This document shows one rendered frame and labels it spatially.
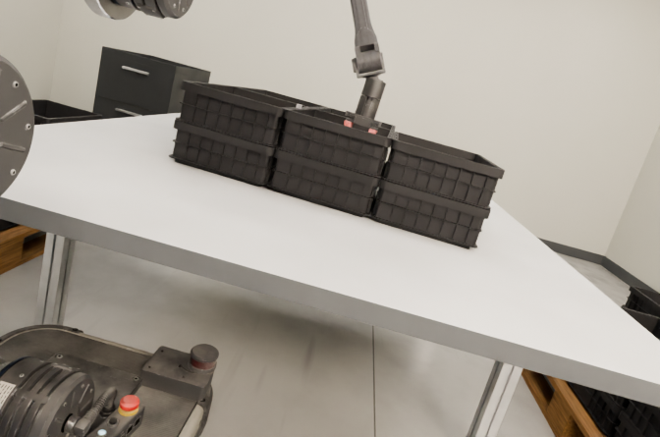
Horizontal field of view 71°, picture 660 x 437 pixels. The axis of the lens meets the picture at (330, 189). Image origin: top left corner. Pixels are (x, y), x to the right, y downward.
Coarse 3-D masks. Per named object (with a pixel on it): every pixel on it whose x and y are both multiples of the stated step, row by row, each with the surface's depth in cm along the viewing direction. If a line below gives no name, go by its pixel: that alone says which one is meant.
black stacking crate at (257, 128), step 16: (192, 96) 127; (256, 96) 163; (192, 112) 128; (208, 112) 128; (224, 112) 127; (240, 112) 126; (256, 112) 125; (208, 128) 127; (224, 128) 128; (240, 128) 126; (256, 128) 126; (272, 128) 126; (272, 144) 127
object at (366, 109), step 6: (360, 96) 128; (366, 96) 126; (360, 102) 127; (366, 102) 126; (372, 102) 126; (378, 102) 127; (360, 108) 127; (366, 108) 126; (372, 108) 127; (348, 114) 127; (354, 114) 127; (360, 114) 127; (366, 114) 127; (372, 114) 127; (372, 120) 126; (378, 126) 126
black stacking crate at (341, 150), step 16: (304, 112) 145; (288, 128) 125; (304, 128) 124; (368, 128) 159; (288, 144) 126; (304, 144) 125; (320, 144) 124; (336, 144) 124; (352, 144) 123; (368, 144) 122; (320, 160) 124; (336, 160) 125; (352, 160) 124; (368, 160) 123; (384, 160) 123
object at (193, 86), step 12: (192, 84) 126; (204, 84) 139; (216, 84) 147; (216, 96) 125; (228, 96) 125; (240, 96) 124; (264, 96) 162; (252, 108) 124; (264, 108) 124; (276, 108) 123; (288, 108) 129
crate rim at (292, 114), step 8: (288, 112) 123; (296, 112) 123; (320, 112) 160; (296, 120) 123; (304, 120) 123; (312, 120) 122; (320, 120) 122; (320, 128) 122; (328, 128) 122; (336, 128) 122; (344, 128) 122; (352, 128) 121; (352, 136) 122; (360, 136) 121; (368, 136) 121; (376, 136) 121; (392, 136) 132; (384, 144) 121
